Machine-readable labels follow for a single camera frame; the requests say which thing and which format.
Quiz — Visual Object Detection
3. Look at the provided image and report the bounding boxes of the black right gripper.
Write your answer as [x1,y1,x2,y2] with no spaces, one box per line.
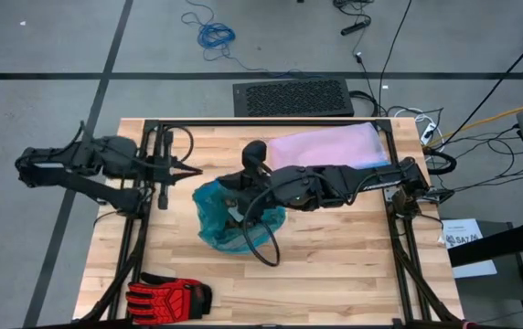
[218,140,293,212]

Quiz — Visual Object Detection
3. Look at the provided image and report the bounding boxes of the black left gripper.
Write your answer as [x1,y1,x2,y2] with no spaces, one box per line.
[141,129,204,212]

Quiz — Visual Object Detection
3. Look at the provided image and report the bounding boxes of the teal plastic trash bag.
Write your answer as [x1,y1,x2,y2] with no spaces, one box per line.
[191,177,288,256]

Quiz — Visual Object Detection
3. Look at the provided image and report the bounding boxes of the white liner with blue drawstring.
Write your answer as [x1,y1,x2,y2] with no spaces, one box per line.
[264,122,391,172]

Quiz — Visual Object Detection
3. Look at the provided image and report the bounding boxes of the black perforated computer case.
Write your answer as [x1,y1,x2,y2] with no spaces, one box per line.
[232,76,356,118]

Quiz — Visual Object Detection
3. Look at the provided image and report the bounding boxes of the red black work glove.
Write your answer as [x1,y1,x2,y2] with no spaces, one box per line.
[124,271,214,326]

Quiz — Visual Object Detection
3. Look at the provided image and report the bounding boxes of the black power strip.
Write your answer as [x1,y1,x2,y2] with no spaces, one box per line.
[339,16,372,37]

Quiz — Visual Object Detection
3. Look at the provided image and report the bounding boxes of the white printed paper sheet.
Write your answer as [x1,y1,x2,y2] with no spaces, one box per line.
[438,218,498,280]

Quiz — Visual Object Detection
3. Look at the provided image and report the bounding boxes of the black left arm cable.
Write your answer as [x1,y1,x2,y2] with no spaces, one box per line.
[163,124,196,165]

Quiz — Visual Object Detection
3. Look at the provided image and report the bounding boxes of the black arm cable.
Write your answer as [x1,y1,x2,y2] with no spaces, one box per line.
[241,181,283,268]
[163,124,196,165]

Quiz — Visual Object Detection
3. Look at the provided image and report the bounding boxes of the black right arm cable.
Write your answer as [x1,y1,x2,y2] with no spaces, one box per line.
[241,181,283,268]

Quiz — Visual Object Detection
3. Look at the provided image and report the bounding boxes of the blue cable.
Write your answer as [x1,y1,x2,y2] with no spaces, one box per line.
[180,0,331,80]

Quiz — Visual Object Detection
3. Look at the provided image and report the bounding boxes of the long black floor cable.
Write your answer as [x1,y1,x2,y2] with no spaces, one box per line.
[377,0,413,116]

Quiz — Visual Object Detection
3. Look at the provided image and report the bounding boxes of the black cable coil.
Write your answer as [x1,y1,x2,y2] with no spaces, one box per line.
[423,147,458,176]

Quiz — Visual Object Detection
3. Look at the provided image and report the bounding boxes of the yellow cable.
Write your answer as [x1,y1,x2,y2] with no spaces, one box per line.
[427,101,523,148]

